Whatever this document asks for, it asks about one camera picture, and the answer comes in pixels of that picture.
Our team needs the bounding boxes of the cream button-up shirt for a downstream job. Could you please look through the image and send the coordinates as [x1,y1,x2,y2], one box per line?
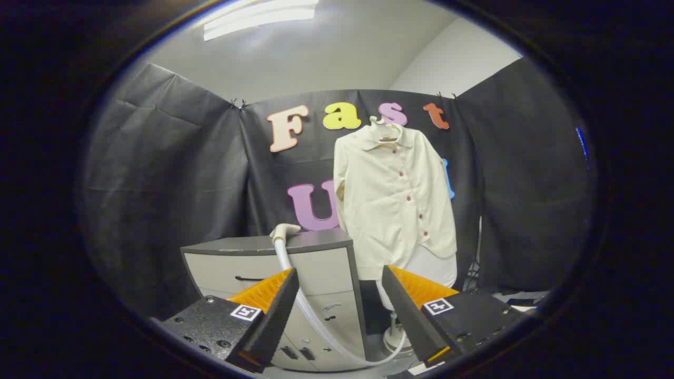
[333,124,458,281]

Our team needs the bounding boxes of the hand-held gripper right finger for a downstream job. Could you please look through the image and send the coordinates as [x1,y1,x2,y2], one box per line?
[381,265,540,369]

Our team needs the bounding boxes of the grey drawer cabinet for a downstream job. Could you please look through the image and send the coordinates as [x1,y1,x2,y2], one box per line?
[180,228,369,372]

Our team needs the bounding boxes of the white mannequin torso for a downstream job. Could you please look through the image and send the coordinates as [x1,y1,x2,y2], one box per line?
[376,242,458,312]

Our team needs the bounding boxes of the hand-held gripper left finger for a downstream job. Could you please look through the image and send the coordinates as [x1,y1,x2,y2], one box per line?
[153,267,301,374]

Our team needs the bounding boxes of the white clothes hanger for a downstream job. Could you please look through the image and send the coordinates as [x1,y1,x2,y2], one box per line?
[369,116,403,143]

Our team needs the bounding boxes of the ceiling light panel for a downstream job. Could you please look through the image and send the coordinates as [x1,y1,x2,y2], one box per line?
[203,0,320,42]

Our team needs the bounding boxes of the white garment steamer head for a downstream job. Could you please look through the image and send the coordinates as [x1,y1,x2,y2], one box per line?
[270,223,302,244]

